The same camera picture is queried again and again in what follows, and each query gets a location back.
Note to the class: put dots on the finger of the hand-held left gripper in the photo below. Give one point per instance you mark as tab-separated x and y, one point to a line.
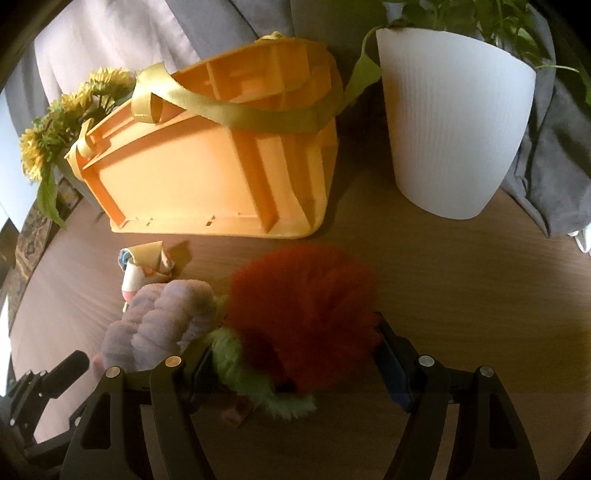
27	397
67	371

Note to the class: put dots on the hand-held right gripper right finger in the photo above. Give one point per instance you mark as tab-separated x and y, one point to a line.
395	369

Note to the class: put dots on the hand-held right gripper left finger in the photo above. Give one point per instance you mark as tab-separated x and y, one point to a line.
203	371

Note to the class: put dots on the purple and pink plush toy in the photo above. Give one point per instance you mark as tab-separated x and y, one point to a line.
157	314

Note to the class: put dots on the red and green fluffy toy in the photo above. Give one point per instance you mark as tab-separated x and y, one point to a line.
304	314

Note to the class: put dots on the orange plastic crate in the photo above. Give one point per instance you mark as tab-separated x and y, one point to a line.
184	184

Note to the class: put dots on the small multicoloured plush toy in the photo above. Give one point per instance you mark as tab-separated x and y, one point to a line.
143	267

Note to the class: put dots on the brown patterned cloth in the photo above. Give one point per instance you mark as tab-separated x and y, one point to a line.
32	249

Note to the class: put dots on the sunflower bouquet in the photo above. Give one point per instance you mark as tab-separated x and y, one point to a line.
39	152

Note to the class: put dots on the white cloth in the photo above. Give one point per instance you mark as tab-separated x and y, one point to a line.
582	240

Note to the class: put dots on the white ribbed plant pot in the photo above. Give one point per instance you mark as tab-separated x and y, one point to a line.
452	129

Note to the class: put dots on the grey curtain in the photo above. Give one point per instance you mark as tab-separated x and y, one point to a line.
549	175
27	83

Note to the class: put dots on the pale pink curtain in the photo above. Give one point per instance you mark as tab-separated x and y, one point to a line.
106	41

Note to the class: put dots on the green potted plant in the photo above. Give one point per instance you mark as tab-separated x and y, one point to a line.
498	18

